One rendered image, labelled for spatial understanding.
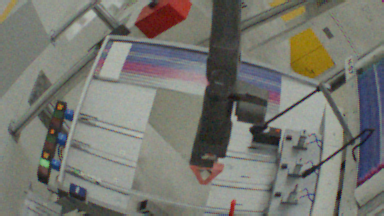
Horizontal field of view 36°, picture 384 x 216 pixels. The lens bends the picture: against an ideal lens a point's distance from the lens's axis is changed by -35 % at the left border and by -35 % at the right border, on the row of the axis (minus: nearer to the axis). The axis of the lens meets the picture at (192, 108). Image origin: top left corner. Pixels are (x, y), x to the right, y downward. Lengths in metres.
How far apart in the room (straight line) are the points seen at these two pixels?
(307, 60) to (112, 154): 3.41
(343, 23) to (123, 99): 1.27
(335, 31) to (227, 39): 1.59
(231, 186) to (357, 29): 1.37
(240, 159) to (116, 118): 0.32
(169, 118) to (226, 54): 1.92
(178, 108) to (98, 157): 1.51
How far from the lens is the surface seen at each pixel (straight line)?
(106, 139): 2.03
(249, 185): 1.97
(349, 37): 3.13
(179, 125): 3.50
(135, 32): 2.76
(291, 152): 2.00
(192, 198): 2.53
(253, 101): 1.64
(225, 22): 1.56
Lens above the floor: 1.96
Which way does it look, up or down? 29 degrees down
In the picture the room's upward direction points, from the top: 61 degrees clockwise
